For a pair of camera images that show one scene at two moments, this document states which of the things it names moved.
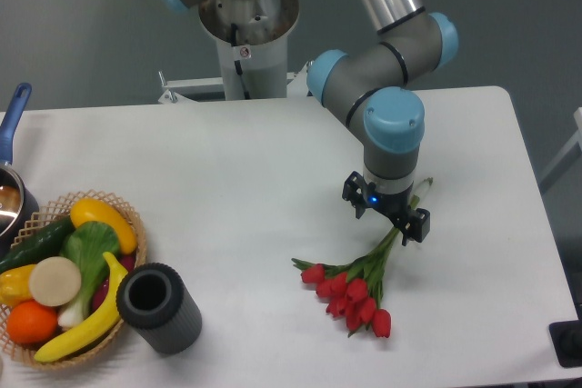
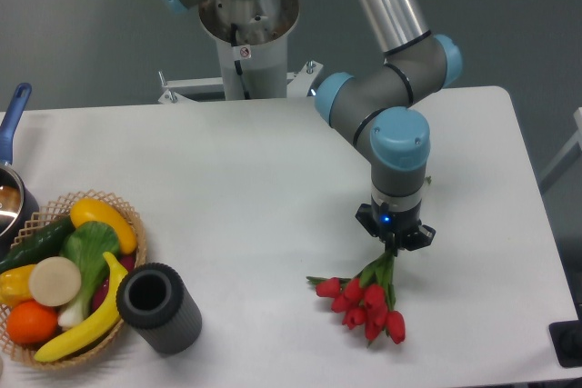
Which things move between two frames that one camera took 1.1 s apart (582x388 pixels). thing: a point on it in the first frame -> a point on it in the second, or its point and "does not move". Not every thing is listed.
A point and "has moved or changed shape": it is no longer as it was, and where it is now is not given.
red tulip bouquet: [354, 291] has moved or changed shape
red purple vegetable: [128, 262] does not move
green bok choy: [88, 244] does not move
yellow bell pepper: [15, 285] does not move
